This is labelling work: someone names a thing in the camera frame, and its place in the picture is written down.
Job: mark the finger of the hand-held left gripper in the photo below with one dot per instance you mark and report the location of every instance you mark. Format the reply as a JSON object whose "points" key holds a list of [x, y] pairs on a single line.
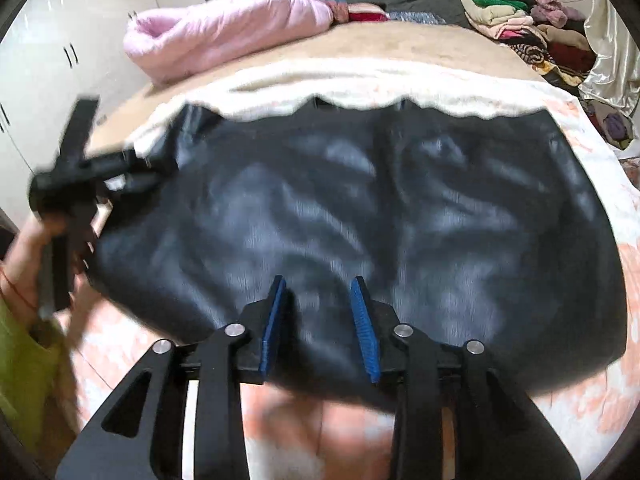
{"points": [[135, 162]]}

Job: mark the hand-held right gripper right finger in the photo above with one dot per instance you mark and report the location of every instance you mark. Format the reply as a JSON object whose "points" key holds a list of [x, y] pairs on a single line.
{"points": [[365, 330]]}

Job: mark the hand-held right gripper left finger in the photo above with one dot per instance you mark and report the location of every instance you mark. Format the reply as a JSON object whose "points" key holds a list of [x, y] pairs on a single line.
{"points": [[272, 320]]}

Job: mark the black leather jacket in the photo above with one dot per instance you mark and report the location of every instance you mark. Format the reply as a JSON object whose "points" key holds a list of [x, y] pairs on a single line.
{"points": [[350, 200]]}

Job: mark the person's left forearm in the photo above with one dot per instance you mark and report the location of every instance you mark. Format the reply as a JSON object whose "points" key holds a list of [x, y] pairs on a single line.
{"points": [[25, 370]]}

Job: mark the bag of clothes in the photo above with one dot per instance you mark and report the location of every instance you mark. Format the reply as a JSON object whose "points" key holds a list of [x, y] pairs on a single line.
{"points": [[612, 125]]}

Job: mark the pile of folded clothes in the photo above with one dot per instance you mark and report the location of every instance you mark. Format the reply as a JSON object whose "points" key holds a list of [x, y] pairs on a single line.
{"points": [[525, 30]]}

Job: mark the person's left hand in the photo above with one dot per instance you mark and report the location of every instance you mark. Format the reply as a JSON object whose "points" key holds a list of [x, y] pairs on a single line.
{"points": [[25, 260]]}

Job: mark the pink quilt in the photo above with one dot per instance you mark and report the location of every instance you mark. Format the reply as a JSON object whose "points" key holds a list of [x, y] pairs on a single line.
{"points": [[210, 35]]}

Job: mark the white glossy wardrobe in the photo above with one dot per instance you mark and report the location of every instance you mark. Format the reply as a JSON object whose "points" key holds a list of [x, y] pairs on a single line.
{"points": [[75, 10]]}

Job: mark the white and orange patterned blanket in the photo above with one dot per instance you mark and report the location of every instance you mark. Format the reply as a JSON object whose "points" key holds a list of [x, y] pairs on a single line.
{"points": [[575, 410]]}

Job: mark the red cloth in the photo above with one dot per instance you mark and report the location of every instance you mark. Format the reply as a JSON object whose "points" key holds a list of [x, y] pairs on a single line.
{"points": [[367, 14]]}

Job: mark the bed with tan sheet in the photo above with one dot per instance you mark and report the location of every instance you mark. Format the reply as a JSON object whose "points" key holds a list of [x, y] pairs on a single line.
{"points": [[400, 45]]}

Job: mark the blue patterned cloth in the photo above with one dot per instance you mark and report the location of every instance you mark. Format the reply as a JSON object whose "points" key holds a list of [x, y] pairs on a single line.
{"points": [[415, 17]]}

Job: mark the cream satin curtain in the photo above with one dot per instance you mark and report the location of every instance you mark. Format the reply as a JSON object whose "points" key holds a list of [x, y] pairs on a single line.
{"points": [[615, 50]]}

